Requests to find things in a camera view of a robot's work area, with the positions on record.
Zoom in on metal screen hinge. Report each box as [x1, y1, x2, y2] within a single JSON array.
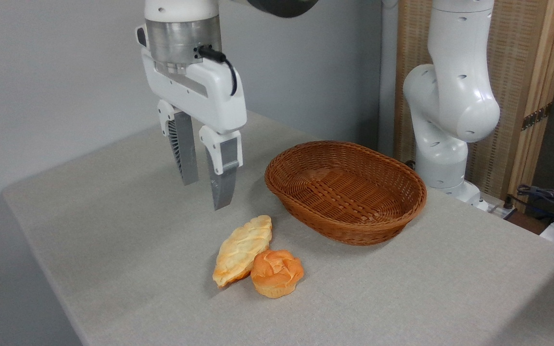
[[521, 103, 553, 132]]

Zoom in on bundle of dark cables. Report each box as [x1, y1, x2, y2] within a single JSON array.
[[514, 185, 554, 227]]

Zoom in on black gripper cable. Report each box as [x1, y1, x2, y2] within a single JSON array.
[[197, 45, 238, 96]]

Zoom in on oval pale braided bread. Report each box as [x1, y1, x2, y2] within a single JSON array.
[[212, 214, 274, 289]]

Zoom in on wooden rattan folding screen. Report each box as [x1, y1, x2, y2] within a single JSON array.
[[394, 0, 554, 200]]

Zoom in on white power strip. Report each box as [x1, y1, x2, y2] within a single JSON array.
[[485, 201, 517, 218]]

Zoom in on round orange bun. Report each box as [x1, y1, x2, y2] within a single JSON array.
[[250, 248, 305, 299]]

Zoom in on brown wicker basket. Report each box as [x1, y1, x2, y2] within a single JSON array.
[[264, 140, 428, 247]]

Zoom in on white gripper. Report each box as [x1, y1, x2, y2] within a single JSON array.
[[141, 48, 248, 211]]

